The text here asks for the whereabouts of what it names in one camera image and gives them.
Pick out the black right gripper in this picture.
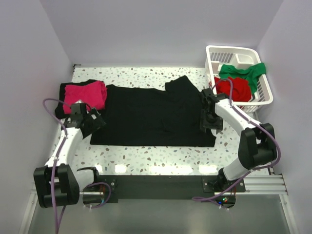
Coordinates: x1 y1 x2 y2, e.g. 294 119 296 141
200 109 223 134

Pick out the black t shirt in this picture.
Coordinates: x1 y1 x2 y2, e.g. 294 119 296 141
55 79 108 119
90 76 216 147

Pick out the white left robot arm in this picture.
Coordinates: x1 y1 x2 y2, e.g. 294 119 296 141
33 103 106 208

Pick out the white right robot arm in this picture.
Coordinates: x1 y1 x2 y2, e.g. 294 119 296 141
200 89 278 192

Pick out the folded pink t shirt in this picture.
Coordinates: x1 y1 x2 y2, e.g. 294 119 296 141
64 81 107 110

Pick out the folded black t shirt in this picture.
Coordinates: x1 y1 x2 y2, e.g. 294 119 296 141
55 79 108 119

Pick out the red t shirt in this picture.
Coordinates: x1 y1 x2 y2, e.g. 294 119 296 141
214 77 252 102

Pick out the green t shirt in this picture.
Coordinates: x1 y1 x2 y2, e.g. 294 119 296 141
218 63 266 94

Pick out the white plastic laundry basket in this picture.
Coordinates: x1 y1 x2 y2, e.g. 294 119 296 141
205 45 273 113

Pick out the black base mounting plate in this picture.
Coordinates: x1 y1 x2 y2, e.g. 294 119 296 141
82 175 246 206

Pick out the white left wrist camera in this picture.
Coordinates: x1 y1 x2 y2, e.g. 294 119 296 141
75 99 84 104

